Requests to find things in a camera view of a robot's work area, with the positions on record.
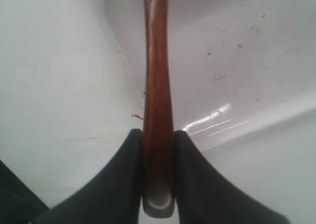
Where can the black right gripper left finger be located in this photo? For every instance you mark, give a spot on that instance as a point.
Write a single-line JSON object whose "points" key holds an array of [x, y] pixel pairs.
{"points": [[113, 196]]}

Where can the brown wooden spoon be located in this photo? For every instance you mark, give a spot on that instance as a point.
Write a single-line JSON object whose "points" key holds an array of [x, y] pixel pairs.
{"points": [[158, 132]]}

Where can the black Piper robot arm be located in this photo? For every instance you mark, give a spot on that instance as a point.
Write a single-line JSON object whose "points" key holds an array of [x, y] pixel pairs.
{"points": [[18, 205]]}

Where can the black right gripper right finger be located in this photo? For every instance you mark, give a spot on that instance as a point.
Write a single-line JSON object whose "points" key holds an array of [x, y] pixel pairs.
{"points": [[204, 196]]}

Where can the white plastic tray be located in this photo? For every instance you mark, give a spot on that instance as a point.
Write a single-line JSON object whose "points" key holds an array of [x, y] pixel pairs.
{"points": [[243, 82]]}

